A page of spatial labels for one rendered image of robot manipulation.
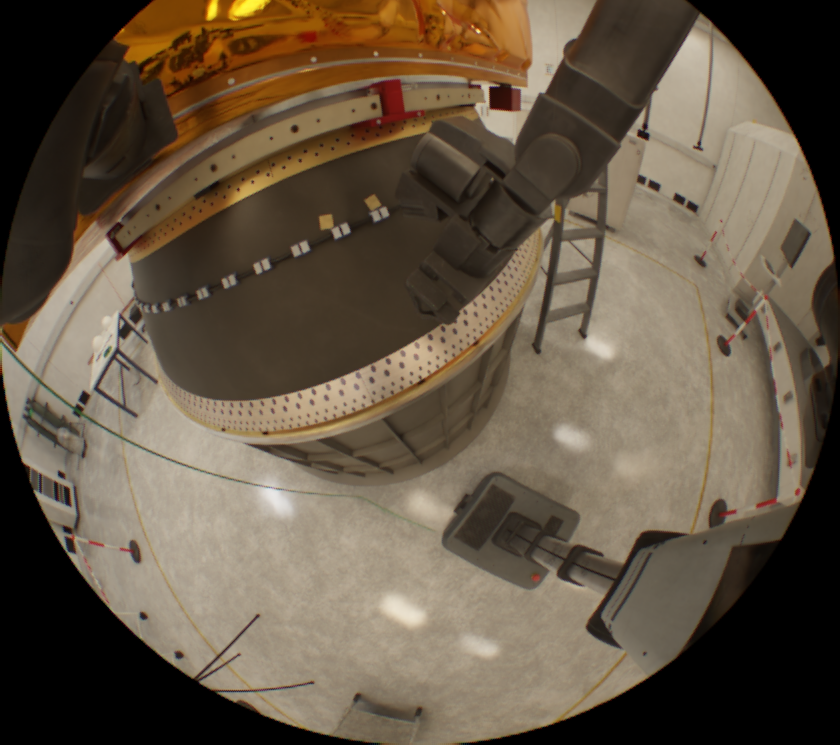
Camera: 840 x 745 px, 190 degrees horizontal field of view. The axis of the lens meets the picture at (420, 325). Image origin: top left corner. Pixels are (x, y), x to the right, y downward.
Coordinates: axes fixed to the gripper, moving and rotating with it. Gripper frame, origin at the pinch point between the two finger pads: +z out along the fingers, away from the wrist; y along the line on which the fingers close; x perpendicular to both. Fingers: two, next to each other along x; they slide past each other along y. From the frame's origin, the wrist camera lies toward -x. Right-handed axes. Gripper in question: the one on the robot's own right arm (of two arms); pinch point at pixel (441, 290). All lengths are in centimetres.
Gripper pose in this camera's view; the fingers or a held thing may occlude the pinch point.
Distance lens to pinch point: 36.0
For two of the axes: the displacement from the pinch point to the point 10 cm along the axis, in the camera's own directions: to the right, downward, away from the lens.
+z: -3.1, 3.2, 9.0
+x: 7.4, 6.7, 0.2
